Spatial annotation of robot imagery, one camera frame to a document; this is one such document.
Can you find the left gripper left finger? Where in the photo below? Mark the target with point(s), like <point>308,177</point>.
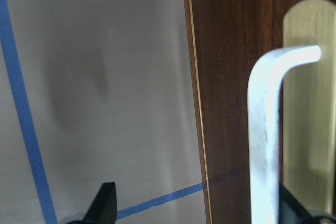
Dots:
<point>103,208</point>

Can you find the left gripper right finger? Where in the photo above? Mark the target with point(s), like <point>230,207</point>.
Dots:
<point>292,211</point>

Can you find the wooden drawer with white handle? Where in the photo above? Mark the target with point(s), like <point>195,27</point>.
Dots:
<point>291,115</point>

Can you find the dark wooden drawer box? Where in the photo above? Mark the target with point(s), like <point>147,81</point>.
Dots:
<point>225,39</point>

